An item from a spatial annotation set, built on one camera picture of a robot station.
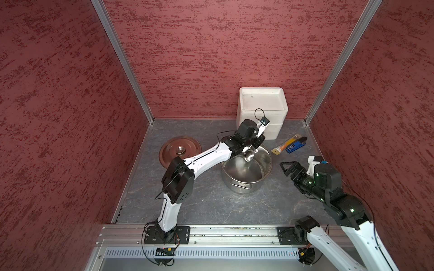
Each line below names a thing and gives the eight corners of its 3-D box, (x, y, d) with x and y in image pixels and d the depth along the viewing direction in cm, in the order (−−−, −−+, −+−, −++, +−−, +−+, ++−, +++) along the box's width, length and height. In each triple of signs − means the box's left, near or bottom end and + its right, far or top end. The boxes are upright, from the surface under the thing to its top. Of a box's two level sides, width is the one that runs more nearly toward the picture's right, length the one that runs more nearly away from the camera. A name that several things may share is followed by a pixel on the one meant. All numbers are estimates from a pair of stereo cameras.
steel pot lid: (164, 168, 98) (162, 165, 95) (156, 149, 107) (154, 145, 104) (201, 151, 106) (200, 147, 103) (190, 134, 115) (189, 130, 112)
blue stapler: (290, 155, 104) (292, 152, 102) (285, 150, 107) (286, 147, 104) (307, 142, 111) (309, 139, 108) (301, 138, 113) (303, 135, 110)
